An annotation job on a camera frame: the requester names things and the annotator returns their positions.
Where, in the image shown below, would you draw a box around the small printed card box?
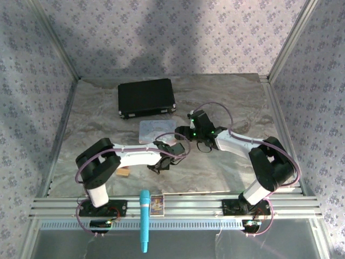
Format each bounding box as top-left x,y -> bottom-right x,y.
150,194 -> 165,217

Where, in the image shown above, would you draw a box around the blue toy microphone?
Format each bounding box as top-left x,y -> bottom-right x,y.
139,189 -> 151,254

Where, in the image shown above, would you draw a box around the black hard case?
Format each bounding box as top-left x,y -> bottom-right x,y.
117,78 -> 177,120

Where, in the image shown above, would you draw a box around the thin black cable loop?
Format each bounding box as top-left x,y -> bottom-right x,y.
196,140 -> 213,154

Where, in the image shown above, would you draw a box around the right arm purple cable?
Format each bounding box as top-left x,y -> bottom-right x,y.
191,101 -> 302,238

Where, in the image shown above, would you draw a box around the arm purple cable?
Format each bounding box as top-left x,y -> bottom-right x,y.
191,101 -> 302,238
74,132 -> 192,238

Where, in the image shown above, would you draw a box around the aluminium front frame rails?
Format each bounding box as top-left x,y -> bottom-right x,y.
29,192 -> 323,220

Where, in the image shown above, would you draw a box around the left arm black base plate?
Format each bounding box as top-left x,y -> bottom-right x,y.
77,199 -> 128,218

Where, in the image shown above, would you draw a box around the grey slotted cable duct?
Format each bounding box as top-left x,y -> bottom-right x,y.
39,219 -> 245,230

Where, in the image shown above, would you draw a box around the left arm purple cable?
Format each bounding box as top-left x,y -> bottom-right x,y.
74,132 -> 192,238

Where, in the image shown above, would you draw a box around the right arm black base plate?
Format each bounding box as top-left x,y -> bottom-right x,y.
221,199 -> 272,217

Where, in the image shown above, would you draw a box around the aluminium right side rail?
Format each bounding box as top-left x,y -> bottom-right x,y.
259,74 -> 308,195

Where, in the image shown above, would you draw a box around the aluminium rail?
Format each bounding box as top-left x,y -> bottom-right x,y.
39,78 -> 79,198
259,74 -> 308,195

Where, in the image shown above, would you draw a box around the aluminium left side rail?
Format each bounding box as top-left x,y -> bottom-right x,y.
39,78 -> 79,198

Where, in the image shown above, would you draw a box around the aluminium right corner post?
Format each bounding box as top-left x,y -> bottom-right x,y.
268,0 -> 322,79

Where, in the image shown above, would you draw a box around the aluminium corner post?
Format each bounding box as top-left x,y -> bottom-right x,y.
268,0 -> 322,79
29,0 -> 82,81

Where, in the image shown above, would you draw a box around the aluminium left corner post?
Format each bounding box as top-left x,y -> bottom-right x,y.
29,0 -> 82,81

